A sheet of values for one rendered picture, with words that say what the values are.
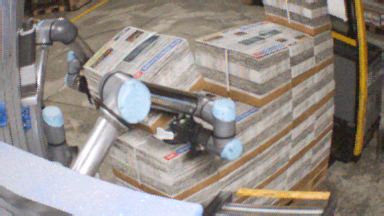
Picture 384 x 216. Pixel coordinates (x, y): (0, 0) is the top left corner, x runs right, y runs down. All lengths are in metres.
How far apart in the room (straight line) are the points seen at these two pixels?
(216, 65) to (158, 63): 0.68
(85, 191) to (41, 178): 0.06
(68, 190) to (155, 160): 2.04
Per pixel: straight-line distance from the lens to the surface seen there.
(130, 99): 1.92
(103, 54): 2.58
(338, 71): 4.09
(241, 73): 2.94
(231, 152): 2.22
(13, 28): 2.04
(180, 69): 2.47
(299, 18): 3.34
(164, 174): 2.60
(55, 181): 0.59
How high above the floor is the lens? 2.05
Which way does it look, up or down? 24 degrees down
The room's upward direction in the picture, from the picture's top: 3 degrees counter-clockwise
